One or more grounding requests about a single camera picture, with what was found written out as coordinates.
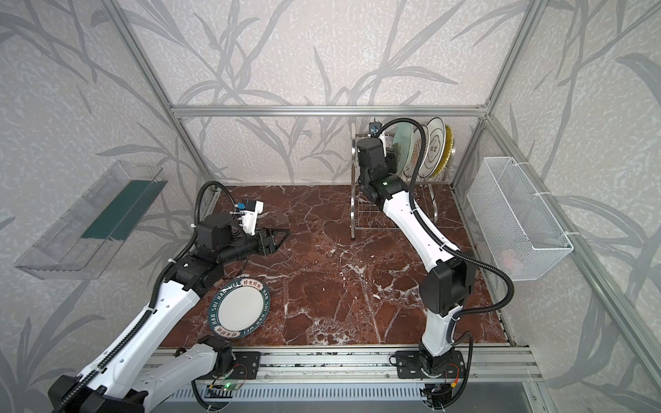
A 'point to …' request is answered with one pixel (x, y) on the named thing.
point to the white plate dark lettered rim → (239, 307)
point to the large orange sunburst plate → (357, 168)
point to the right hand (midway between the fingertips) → (386, 148)
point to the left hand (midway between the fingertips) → (284, 233)
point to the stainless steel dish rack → (367, 215)
